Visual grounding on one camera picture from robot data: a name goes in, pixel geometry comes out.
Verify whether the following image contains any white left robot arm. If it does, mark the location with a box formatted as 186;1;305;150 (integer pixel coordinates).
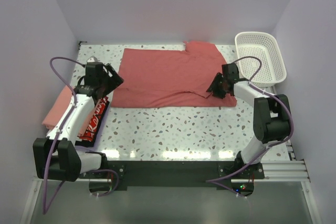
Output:
33;60;123;182

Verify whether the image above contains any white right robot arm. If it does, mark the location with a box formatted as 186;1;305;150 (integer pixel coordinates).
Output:
207;63;293;178

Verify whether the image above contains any folded pink t-shirt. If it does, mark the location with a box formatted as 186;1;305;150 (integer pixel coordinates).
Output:
42;86;94;137

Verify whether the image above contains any white perforated plastic basket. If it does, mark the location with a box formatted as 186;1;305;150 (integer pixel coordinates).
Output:
235;31;287;88

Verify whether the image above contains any folded lavender t-shirt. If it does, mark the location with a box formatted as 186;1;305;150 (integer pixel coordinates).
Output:
75;114;104;150

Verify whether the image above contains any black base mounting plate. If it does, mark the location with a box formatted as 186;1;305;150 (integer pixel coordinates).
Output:
79;161;265;196

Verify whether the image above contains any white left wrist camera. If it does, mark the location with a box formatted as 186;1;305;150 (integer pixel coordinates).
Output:
87;56;99;63

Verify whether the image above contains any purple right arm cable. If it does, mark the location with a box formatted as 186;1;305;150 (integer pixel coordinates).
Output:
206;56;294;190

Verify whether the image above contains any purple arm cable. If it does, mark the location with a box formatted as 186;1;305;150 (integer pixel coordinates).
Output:
41;57;87;214
206;56;294;190

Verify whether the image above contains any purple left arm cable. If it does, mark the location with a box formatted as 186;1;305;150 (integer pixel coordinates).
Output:
41;57;87;214

